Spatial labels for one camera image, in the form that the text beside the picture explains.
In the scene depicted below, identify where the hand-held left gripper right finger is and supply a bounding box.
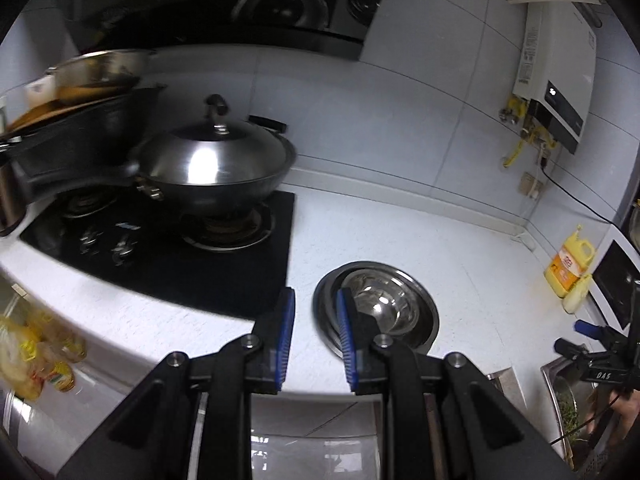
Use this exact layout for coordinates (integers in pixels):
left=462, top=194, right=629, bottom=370
left=335, top=288, right=576, bottom=480

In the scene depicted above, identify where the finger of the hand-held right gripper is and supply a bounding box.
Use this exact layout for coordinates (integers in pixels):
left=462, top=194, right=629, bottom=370
left=573, top=318, right=609, bottom=344
left=553, top=338, right=595, bottom=364

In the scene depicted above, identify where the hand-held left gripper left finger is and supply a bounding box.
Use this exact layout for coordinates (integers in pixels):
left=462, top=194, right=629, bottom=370
left=57, top=287, right=297, bottom=480

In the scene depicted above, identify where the stainless steel bowl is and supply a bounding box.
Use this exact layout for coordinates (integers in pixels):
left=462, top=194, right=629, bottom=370
left=312, top=260, right=442, bottom=361

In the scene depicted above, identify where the steel plate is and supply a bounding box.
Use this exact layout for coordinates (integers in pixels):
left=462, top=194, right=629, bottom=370
left=324, top=266, right=433, bottom=352

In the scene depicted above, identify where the person's right forearm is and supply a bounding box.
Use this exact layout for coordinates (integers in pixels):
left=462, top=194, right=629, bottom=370
left=586, top=387, right=640, bottom=463

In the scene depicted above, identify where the pale yellow sponge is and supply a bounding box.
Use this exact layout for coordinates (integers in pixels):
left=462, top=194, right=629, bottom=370
left=562, top=275, right=594, bottom=314

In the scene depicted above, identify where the steel sink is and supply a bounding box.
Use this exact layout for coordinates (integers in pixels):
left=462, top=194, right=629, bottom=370
left=540, top=357, right=640, bottom=466

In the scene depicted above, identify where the white microwave oven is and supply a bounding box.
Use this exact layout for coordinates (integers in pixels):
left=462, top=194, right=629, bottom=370
left=585, top=237, right=640, bottom=332

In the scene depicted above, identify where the yellow detergent bottle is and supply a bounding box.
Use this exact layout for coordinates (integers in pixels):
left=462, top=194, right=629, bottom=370
left=544, top=225, right=599, bottom=297

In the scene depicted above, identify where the black glass gas stove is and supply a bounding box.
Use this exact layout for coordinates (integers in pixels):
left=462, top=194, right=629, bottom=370
left=19, top=187, right=297, bottom=322

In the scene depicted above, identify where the black wok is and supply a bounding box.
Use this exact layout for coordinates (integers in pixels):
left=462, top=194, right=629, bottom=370
left=127, top=115, right=299, bottom=217

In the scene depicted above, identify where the steel wok lid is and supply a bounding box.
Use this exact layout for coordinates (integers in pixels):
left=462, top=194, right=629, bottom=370
left=131, top=94, right=289, bottom=187

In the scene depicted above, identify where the yellow plastic bag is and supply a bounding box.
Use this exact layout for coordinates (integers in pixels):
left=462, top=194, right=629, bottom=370
left=0, top=305, right=56, bottom=402

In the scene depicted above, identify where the white gas water heater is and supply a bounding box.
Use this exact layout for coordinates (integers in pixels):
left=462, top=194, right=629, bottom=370
left=511, top=2, right=599, bottom=157

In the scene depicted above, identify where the black frying pan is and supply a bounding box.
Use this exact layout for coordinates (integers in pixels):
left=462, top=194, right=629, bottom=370
left=0, top=82, right=168, bottom=211

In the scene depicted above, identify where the black range hood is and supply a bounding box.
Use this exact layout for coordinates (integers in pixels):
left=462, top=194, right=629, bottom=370
left=65, top=0, right=399, bottom=63

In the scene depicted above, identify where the wooden cutting board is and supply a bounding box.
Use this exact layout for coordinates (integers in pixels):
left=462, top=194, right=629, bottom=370
left=7, top=85, right=136, bottom=132

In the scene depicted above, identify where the steel mixing bowl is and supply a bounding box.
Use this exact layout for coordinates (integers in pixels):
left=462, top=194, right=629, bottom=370
left=47, top=48, right=157, bottom=98

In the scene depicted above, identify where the white cup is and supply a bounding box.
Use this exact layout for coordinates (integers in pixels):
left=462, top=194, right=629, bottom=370
left=25, top=77, right=58, bottom=107

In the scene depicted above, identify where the black power cable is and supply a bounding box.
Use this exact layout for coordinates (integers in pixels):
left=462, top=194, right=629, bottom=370
left=539, top=156, right=622, bottom=226

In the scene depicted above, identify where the wall socket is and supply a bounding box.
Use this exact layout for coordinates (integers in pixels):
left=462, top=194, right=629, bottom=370
left=517, top=171, right=544, bottom=200

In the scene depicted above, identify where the yellow gas hose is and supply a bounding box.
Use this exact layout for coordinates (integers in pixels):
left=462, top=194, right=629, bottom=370
left=502, top=136, right=527, bottom=167

